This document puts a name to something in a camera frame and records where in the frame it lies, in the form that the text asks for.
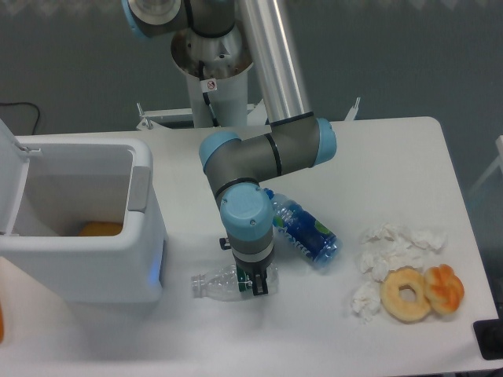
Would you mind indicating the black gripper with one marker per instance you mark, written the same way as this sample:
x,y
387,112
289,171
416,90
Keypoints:
x,y
259,283

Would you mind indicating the clear bottle with green label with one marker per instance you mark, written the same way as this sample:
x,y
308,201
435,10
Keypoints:
x,y
219,285

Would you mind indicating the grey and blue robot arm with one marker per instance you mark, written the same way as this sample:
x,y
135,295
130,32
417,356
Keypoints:
x,y
235,168

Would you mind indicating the blue plastic bottle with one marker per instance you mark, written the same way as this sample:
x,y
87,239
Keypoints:
x,y
316,242

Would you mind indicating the small crumpled white tissue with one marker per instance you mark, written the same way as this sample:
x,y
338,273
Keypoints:
x,y
366,303

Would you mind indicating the large crumpled white tissue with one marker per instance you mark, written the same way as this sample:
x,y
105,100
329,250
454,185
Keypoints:
x,y
389,247

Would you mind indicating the orange item inside bin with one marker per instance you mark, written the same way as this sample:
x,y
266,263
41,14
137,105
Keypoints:
x,y
101,228

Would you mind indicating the orange glazed bread roll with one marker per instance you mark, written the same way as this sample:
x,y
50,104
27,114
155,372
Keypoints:
x,y
443,289

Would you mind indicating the white trash bin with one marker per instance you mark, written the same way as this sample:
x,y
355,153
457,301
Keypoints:
x,y
52,186

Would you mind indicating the black device at table edge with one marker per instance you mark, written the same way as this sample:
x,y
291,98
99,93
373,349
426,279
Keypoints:
x,y
488,334

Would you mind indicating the orange object at left edge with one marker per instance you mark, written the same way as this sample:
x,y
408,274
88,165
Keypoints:
x,y
2,325

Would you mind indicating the ring donut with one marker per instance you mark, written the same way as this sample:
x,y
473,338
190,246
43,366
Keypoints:
x,y
402,295

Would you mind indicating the white frame at right edge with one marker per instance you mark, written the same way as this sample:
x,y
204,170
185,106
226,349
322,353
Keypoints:
x,y
488,180

